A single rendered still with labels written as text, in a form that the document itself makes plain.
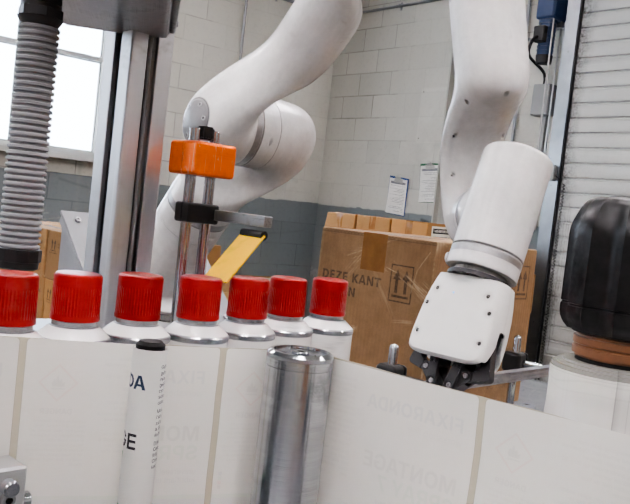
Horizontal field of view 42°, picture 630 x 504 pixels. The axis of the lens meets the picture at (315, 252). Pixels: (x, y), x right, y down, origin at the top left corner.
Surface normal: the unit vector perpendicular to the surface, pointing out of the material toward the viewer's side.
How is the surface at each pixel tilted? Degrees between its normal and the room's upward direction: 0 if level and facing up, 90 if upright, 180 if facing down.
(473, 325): 69
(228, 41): 90
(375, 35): 90
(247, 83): 80
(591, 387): 92
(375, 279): 90
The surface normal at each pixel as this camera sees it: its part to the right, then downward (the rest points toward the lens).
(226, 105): -0.28, -0.14
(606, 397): -0.44, 0.04
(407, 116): -0.77, -0.05
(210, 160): 0.72, 0.11
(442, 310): -0.61, -0.37
